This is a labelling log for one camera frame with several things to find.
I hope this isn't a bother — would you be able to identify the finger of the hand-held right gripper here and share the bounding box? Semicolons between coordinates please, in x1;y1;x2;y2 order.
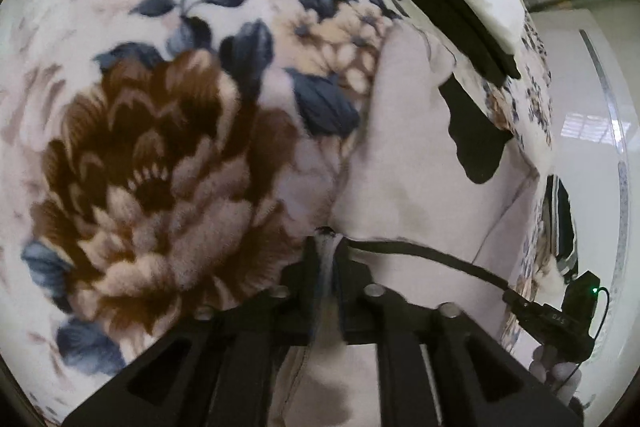
343;239;512;294

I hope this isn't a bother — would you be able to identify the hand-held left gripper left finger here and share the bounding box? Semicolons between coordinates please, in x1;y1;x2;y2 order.
60;231;331;427

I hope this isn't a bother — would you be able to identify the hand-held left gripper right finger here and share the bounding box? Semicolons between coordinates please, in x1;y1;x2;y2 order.
331;239;585;427

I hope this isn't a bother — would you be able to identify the light lilac garment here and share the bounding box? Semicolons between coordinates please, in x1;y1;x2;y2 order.
272;26;542;427

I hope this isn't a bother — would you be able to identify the person's right hand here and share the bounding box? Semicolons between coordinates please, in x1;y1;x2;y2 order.
529;345;584;406

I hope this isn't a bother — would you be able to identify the black striped cloth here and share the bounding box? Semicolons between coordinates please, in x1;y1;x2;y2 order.
542;174;580;280

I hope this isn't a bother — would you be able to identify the floral fleece blanket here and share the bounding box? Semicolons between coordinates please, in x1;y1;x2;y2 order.
0;0;556;427

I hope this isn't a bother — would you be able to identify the black cable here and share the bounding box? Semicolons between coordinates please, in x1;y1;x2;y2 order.
550;287;612;390

